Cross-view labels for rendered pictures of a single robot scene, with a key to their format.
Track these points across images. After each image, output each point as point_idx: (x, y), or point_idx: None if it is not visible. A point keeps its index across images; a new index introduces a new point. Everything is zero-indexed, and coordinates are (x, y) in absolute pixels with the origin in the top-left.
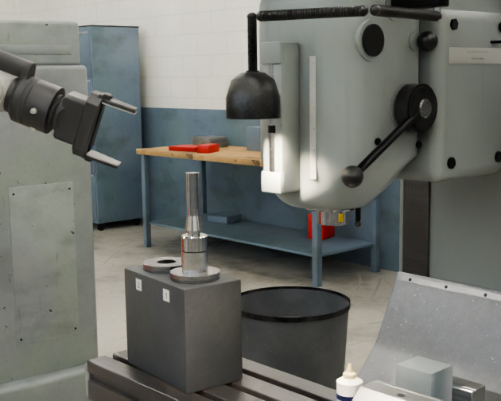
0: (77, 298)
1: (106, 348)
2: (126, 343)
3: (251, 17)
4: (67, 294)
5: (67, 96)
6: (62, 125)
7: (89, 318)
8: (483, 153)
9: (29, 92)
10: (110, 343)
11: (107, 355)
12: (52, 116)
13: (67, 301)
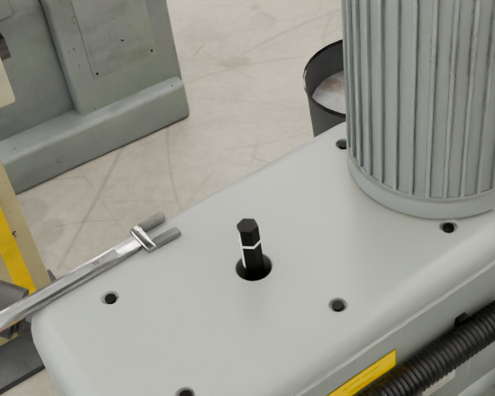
0: (149, 22)
1: (196, 11)
2: (217, 1)
3: None
4: (137, 21)
5: (27, 320)
6: (28, 335)
7: (165, 38)
8: None
9: None
10: (200, 1)
11: (196, 24)
12: (16, 331)
13: (138, 27)
